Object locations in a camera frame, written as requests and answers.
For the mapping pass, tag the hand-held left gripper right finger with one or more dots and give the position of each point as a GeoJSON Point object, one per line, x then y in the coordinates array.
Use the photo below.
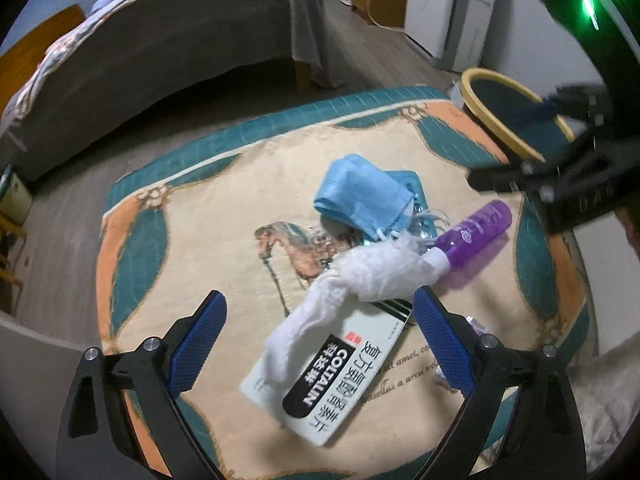
{"type": "Point", "coordinates": [445, 340]}

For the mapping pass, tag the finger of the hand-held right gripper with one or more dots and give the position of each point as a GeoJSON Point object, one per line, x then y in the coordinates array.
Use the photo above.
{"type": "Point", "coordinates": [575, 100]}
{"type": "Point", "coordinates": [540, 175]}

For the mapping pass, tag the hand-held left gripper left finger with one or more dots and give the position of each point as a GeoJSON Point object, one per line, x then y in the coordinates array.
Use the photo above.
{"type": "Point", "coordinates": [197, 340]}

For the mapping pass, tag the yellow-rimmed round bin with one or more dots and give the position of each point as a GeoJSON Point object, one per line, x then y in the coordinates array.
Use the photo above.
{"type": "Point", "coordinates": [492, 110]}

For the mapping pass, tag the white tissue wad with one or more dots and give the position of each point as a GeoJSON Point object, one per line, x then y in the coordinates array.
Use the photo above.
{"type": "Point", "coordinates": [370, 272]}

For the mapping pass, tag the white medicine box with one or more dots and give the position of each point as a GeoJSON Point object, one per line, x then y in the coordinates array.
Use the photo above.
{"type": "Point", "coordinates": [345, 375]}

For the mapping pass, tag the blue face mask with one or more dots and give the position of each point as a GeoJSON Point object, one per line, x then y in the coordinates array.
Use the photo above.
{"type": "Point", "coordinates": [360, 190]}

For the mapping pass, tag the person's right hand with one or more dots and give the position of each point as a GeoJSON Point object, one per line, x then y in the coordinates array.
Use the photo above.
{"type": "Point", "coordinates": [632, 230]}

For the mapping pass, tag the blue and white packet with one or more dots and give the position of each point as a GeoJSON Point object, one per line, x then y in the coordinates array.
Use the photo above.
{"type": "Point", "coordinates": [477, 326]}

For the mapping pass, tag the purple plastic bottle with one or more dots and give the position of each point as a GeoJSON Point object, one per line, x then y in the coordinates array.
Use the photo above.
{"type": "Point", "coordinates": [475, 232]}

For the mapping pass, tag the clear plastic wrapper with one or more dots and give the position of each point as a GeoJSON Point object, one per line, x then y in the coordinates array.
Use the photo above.
{"type": "Point", "coordinates": [427, 225]}

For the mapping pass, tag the printed floor mat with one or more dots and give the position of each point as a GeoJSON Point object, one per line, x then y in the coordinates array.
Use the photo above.
{"type": "Point", "coordinates": [210, 220]}

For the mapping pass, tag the teal plastic packet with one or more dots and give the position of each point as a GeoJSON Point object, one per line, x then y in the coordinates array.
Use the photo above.
{"type": "Point", "coordinates": [412, 185]}

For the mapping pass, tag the white air purifier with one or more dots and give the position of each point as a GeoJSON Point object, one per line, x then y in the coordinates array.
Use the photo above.
{"type": "Point", "coordinates": [445, 10]}

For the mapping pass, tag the white fleece cloth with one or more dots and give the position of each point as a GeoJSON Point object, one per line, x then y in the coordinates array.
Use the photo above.
{"type": "Point", "coordinates": [610, 410]}

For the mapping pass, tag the wooden nightstand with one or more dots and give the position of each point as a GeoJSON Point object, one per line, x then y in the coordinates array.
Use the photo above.
{"type": "Point", "coordinates": [7, 260]}

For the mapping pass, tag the green waste bin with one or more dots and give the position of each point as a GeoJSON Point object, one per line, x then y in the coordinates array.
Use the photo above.
{"type": "Point", "coordinates": [15, 195]}

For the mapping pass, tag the grey bedspread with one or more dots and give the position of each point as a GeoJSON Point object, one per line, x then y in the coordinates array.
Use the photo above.
{"type": "Point", "coordinates": [175, 45]}

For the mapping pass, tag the floral quilt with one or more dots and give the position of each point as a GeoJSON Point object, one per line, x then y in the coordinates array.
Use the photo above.
{"type": "Point", "coordinates": [55, 60]}

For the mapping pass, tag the wooden bed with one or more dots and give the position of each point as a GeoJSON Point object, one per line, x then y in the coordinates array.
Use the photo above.
{"type": "Point", "coordinates": [30, 45]}

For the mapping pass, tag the blue pillow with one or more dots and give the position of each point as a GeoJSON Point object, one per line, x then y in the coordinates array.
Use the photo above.
{"type": "Point", "coordinates": [100, 5]}

